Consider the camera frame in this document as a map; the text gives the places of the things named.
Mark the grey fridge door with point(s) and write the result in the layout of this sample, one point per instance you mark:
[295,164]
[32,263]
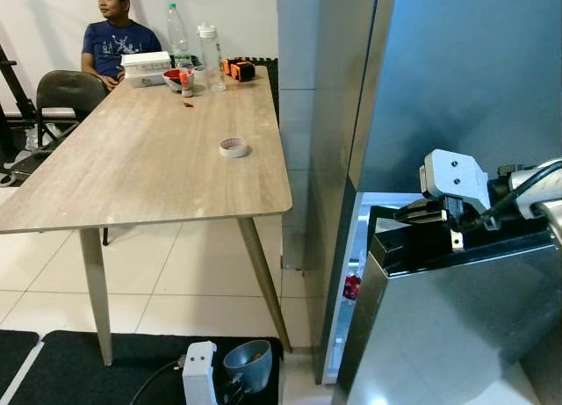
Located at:
[439,326]

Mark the beige masking tape roll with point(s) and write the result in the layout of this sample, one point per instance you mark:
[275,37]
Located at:
[226,150]

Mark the light wooden table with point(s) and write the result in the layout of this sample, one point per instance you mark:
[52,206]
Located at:
[149,159]

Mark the grey fridge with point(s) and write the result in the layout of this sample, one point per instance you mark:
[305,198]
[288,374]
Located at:
[465,71]

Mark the seated person in blue shirt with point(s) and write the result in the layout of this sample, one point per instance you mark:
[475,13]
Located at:
[118,45]

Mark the small orange food piece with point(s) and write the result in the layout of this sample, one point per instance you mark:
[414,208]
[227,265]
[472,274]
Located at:
[255,356]

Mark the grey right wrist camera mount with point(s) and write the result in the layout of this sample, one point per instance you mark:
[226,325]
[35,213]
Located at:
[457,172]

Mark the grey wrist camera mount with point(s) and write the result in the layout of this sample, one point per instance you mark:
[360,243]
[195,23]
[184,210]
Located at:
[199,374]
[457,172]

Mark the clear sports bottle white lid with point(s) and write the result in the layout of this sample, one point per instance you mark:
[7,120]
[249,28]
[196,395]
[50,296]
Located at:
[211,62]

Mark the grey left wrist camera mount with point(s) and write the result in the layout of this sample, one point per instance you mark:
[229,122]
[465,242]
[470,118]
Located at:
[199,374]

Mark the red and white bowl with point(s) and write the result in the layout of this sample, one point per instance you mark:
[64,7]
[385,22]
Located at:
[172,80]

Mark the black floor mat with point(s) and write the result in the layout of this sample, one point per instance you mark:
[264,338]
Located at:
[13,357]
[105,370]

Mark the dark grey cup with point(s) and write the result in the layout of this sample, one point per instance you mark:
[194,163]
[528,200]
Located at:
[241,361]

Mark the clear bottle with teal cap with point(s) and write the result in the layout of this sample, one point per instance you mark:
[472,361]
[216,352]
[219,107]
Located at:
[178,40]

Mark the black metal stand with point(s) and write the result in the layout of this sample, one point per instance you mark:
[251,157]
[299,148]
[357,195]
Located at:
[13,84]

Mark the small orange capped bottle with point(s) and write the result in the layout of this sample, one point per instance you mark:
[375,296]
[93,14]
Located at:
[186,87]

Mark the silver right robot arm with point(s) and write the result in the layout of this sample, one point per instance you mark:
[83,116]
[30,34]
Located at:
[549,194]

